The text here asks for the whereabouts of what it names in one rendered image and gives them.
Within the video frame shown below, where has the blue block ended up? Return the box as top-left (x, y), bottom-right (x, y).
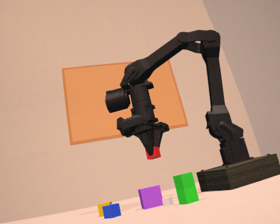
top-left (102, 203), bottom-right (121, 219)

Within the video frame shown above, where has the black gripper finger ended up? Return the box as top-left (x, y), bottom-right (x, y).
top-left (131, 127), bottom-right (154, 156)
top-left (154, 130), bottom-right (164, 149)

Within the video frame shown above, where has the purple block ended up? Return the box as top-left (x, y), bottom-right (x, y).
top-left (138, 185), bottom-right (163, 209)

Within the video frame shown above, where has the small white block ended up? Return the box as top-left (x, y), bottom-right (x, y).
top-left (162, 196), bottom-right (174, 206)

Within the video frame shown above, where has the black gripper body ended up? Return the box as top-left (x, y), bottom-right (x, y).
top-left (121, 100), bottom-right (170, 132)

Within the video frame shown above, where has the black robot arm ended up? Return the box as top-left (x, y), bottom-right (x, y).
top-left (105, 30), bottom-right (254, 166)

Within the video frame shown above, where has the red block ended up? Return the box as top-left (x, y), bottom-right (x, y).
top-left (145, 147), bottom-right (161, 159)

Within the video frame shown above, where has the green block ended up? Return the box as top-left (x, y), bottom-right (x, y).
top-left (173, 172), bottom-right (195, 190)
top-left (176, 186), bottom-right (199, 205)

